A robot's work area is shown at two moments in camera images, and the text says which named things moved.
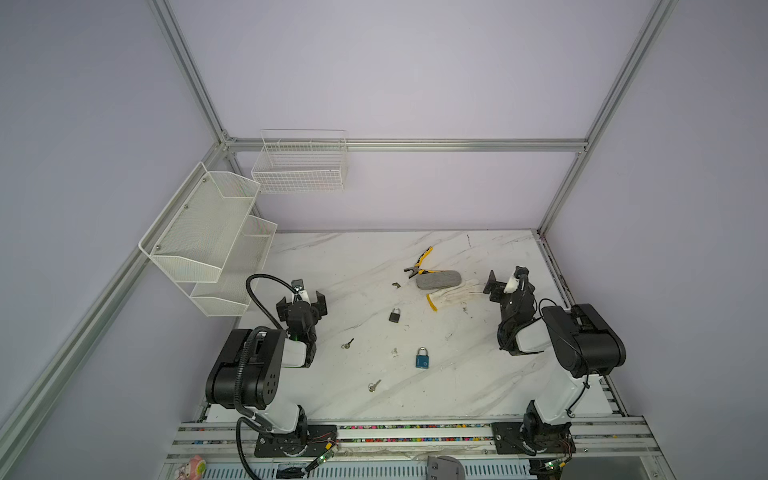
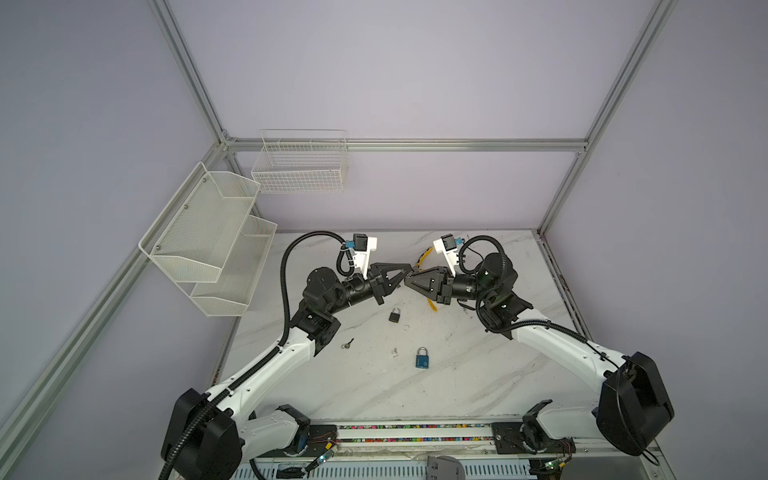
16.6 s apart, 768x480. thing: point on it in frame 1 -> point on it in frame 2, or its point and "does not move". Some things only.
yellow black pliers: (416, 269) does not move
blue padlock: (422, 358) does not move
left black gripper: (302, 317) -> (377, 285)
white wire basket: (302, 160) does not move
